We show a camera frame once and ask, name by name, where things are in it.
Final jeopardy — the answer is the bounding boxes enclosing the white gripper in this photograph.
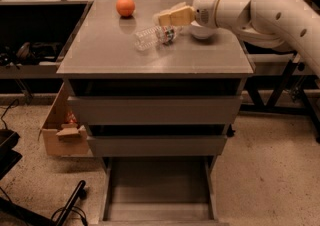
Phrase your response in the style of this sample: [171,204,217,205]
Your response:
[158,0,220,29]

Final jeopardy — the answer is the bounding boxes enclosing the clear plastic water bottle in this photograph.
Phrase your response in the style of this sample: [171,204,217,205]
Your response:
[134,25,182,51]

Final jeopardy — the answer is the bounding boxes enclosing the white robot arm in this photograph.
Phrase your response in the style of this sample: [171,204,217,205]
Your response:
[153,0,320,76]

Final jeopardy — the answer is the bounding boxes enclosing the grey drawer cabinet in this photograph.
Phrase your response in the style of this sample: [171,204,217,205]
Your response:
[55,0,256,226]

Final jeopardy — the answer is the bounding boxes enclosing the top grey drawer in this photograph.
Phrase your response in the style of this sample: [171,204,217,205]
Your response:
[68,96,242,125]

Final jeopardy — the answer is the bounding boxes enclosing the middle grey drawer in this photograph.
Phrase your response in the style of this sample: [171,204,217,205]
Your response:
[87,135,227,157]

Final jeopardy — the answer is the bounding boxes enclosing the bottom open grey drawer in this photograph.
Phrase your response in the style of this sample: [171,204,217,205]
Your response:
[98,157,229,226]

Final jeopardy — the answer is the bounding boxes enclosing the white ceramic bowl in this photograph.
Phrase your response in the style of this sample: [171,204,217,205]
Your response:
[189,22,216,40]

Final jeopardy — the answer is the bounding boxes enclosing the orange fruit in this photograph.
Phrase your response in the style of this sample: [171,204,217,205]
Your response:
[116,0,135,17]

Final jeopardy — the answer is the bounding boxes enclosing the black headphones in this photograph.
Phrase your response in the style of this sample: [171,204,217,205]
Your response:
[16,42,63,65]

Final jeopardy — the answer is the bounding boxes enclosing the cardboard box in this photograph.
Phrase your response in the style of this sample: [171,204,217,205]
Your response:
[41,85,89,156]

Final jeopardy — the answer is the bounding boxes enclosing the black office chair base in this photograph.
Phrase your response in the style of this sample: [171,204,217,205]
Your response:
[0,129,88,226]

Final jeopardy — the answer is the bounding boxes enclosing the black cable on floor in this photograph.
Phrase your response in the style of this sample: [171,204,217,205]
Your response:
[0,98,21,130]

